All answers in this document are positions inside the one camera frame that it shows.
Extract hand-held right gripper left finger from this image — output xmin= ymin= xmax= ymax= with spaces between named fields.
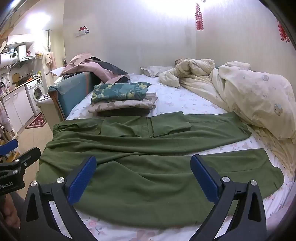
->
xmin=20 ymin=155 xmax=103 ymax=241

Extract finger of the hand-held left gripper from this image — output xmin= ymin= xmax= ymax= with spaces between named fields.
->
xmin=0 ymin=139 xmax=19 ymax=155
xmin=0 ymin=147 xmax=41 ymax=178

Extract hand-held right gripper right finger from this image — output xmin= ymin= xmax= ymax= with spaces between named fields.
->
xmin=190 ymin=154 xmax=269 ymax=241

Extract green pants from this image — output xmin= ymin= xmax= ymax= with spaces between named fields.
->
xmin=35 ymin=111 xmax=285 ymax=230

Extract person's left hand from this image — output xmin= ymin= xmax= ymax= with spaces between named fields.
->
xmin=0 ymin=192 xmax=21 ymax=232

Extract red rug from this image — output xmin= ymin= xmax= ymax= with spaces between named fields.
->
xmin=25 ymin=113 xmax=47 ymax=129

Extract white kitchen cabinet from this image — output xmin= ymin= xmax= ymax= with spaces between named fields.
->
xmin=0 ymin=86 xmax=35 ymax=133

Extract white side cabinet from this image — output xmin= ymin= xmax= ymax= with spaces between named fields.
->
xmin=36 ymin=94 xmax=54 ymax=126

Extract white washing machine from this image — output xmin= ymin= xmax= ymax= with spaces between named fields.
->
xmin=24 ymin=77 xmax=45 ymax=116

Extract floral white bed sheet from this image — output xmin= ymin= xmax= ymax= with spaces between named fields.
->
xmin=50 ymin=72 xmax=296 ymax=241

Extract teal sofa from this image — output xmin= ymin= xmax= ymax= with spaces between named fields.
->
xmin=48 ymin=71 xmax=102 ymax=121

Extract white water heater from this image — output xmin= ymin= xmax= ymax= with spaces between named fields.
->
xmin=0 ymin=51 xmax=19 ymax=69

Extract folded beige patterned garment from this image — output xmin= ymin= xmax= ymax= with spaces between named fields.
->
xmin=88 ymin=92 xmax=158 ymax=114

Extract range hood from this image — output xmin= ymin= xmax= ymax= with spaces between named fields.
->
xmin=17 ymin=45 xmax=37 ymax=62

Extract folded camouflage garment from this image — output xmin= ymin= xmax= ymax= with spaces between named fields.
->
xmin=91 ymin=82 xmax=152 ymax=103

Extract hanging pink towel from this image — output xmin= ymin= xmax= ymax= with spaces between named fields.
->
xmin=44 ymin=51 xmax=57 ymax=70

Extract cream bear print duvet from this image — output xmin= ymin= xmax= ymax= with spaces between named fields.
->
xmin=158 ymin=58 xmax=296 ymax=173

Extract pink cloth pile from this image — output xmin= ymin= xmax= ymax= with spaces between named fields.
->
xmin=61 ymin=53 xmax=130 ymax=83

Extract black cloth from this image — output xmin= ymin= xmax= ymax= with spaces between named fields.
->
xmin=88 ymin=57 xmax=130 ymax=76

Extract floral pillow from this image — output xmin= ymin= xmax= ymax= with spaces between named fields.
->
xmin=140 ymin=65 xmax=176 ymax=78

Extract white wall box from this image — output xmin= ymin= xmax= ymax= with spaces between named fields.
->
xmin=75 ymin=27 xmax=90 ymax=37

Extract red firecracker wall decoration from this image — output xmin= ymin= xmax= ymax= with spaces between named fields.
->
xmin=195 ymin=2 xmax=205 ymax=31

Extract red paper wall decoration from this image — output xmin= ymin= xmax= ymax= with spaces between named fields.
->
xmin=277 ymin=22 xmax=291 ymax=43

